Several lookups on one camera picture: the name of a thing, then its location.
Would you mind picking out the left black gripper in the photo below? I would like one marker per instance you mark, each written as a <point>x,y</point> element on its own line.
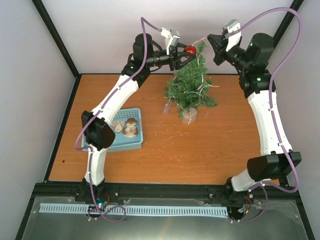
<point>175,60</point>

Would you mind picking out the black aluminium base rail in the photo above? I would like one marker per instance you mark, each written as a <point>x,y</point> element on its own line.
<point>121,192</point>

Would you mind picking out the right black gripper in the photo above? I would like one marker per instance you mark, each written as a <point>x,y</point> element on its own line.
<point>218,43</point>

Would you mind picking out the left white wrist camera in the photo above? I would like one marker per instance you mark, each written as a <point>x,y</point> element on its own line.
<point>171,38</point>

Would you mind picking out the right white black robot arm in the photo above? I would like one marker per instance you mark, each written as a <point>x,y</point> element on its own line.
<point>277,157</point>

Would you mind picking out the light blue cable duct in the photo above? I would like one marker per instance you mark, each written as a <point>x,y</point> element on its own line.
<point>139,210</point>

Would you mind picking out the clear plastic battery box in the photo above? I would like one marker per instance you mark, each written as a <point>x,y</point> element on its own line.
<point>166,108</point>

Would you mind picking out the snowman ornament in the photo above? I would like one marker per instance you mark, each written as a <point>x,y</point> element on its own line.
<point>130,129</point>

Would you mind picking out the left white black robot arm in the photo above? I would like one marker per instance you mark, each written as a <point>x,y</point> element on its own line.
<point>146,54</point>

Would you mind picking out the beige wooden heart ornament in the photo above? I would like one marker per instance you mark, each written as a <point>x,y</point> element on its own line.
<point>118,126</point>

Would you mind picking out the red ball ornament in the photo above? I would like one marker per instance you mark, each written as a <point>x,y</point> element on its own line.
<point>190,49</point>

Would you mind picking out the blue plastic basket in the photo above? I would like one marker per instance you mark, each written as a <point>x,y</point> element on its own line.
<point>130,145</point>

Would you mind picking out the small green christmas tree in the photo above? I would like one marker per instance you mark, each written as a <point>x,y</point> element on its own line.
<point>191,85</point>

